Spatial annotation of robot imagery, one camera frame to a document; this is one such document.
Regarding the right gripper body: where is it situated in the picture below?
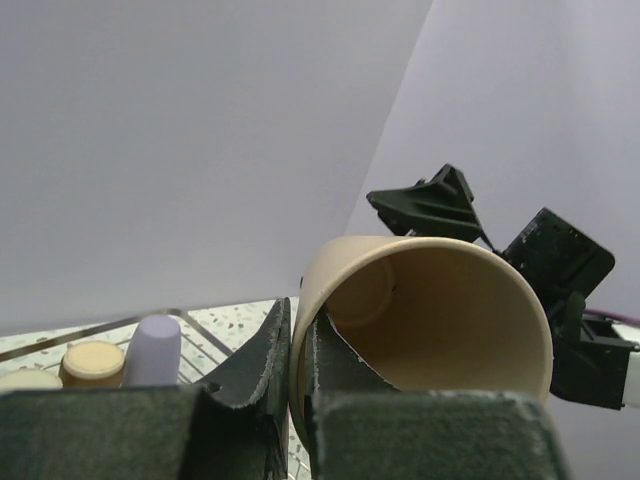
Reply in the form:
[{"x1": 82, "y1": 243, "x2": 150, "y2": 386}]
[{"x1": 501, "y1": 208, "x2": 630, "y2": 410}]

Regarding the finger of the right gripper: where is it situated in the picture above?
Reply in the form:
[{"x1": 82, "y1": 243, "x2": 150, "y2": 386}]
[{"x1": 366, "y1": 164, "x2": 492, "y2": 247}]

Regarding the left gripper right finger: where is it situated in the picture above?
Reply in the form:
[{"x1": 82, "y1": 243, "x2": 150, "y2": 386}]
[{"x1": 304, "y1": 314, "x2": 570, "y2": 480}]

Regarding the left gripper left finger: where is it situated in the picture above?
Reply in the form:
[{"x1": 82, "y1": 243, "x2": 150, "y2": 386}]
[{"x1": 1, "y1": 298, "x2": 291, "y2": 479}]

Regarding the tan paper cup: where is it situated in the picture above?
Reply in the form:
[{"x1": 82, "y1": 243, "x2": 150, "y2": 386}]
[{"x1": 289, "y1": 236, "x2": 553, "y2": 442}]

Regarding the lavender plastic cup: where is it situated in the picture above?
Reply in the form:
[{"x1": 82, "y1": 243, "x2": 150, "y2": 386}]
[{"x1": 122, "y1": 315, "x2": 181, "y2": 387}]

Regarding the metal-lined cup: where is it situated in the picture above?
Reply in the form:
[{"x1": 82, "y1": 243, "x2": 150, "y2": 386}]
[
  {"x1": 59, "y1": 341, "x2": 126, "y2": 388},
  {"x1": 0, "y1": 368, "x2": 63, "y2": 393}
]

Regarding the wire dish rack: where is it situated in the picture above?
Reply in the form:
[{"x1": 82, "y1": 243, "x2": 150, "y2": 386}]
[{"x1": 1, "y1": 309, "x2": 233, "y2": 386}]

